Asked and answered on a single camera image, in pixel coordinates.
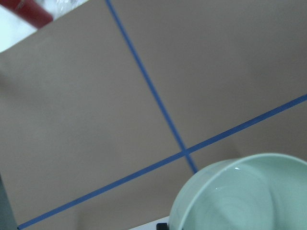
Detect light green plastic cup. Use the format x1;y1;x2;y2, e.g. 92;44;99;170
168;153;307;230

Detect blue tape strip vertical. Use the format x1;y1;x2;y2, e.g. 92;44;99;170
106;0;198;173

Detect crumpled clear plastic wrap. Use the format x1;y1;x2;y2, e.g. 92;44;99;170
36;0;87;20

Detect blue tape strip horizontal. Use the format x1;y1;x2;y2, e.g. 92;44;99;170
17;95;307;230

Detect red cylindrical can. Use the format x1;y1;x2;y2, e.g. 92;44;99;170
0;0;53;29

